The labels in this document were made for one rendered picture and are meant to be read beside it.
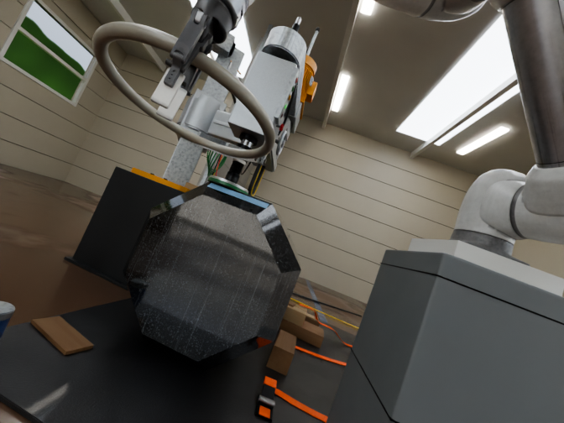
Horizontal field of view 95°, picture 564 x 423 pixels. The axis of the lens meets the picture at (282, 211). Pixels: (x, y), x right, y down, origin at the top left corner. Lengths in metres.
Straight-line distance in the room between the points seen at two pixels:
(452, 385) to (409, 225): 6.52
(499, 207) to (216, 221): 1.01
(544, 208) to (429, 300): 0.35
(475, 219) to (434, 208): 6.59
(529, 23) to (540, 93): 0.14
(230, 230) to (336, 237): 5.61
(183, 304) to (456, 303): 1.01
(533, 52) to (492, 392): 0.74
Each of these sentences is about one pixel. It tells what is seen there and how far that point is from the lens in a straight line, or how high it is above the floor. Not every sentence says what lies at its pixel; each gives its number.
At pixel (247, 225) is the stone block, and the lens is 1.16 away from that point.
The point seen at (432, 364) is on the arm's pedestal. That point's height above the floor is 0.55.
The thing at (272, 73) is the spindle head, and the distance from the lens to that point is 1.49.
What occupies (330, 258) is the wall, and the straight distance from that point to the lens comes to 6.67.
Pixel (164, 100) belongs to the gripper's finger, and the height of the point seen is 0.83.
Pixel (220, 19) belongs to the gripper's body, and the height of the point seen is 1.02.
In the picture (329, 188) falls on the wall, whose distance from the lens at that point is 6.81.
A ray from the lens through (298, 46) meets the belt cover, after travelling 1.58.
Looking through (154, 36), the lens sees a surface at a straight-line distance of 0.62.
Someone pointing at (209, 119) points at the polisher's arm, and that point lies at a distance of 2.27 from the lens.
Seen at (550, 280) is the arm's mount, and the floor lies 0.84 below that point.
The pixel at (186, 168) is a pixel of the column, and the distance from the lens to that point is 2.25.
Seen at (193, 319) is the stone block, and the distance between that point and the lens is 1.27.
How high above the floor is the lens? 0.68
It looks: 6 degrees up
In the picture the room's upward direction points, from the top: 22 degrees clockwise
